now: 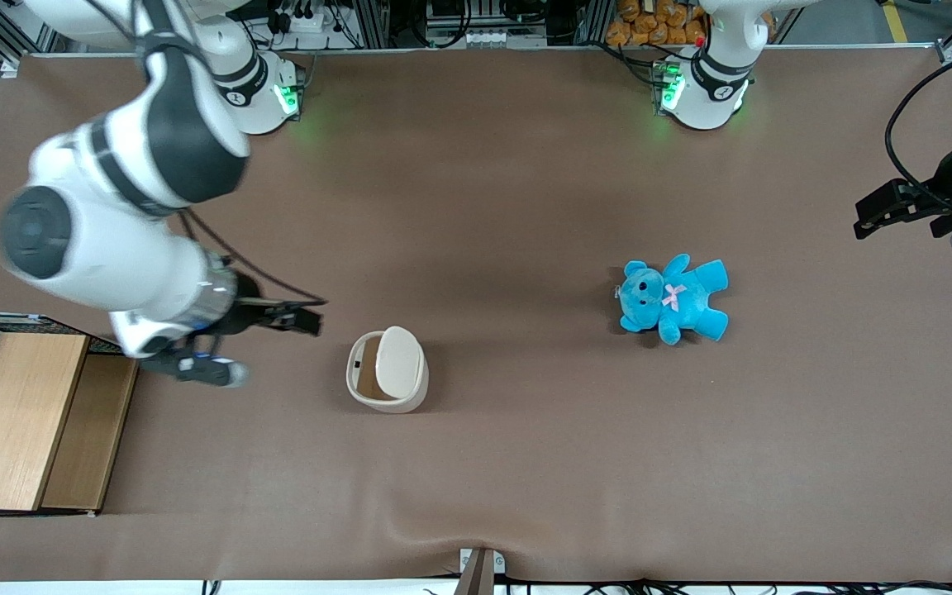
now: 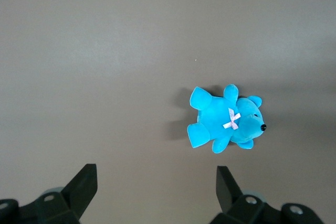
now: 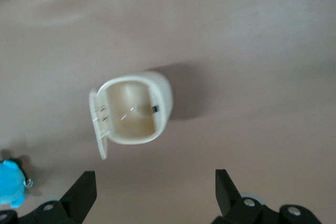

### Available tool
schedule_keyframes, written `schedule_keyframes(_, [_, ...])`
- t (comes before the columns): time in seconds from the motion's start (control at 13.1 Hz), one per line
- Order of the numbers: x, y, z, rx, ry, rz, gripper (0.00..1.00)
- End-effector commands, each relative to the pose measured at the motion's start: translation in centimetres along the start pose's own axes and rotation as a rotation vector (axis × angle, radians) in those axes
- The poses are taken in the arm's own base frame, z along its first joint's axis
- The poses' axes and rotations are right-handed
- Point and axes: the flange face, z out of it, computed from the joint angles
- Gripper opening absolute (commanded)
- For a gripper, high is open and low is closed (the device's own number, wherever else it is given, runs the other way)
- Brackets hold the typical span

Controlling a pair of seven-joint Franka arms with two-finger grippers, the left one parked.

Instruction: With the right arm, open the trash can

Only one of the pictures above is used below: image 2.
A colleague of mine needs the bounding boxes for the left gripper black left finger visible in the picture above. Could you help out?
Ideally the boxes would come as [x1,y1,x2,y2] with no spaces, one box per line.
[0,163,98,224]

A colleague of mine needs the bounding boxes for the blue teddy bear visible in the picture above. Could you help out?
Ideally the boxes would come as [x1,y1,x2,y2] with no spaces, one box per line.
[186,83,268,156]

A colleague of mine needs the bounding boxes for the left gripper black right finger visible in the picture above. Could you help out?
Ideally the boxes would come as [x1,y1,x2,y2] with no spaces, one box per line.
[207,165,321,224]

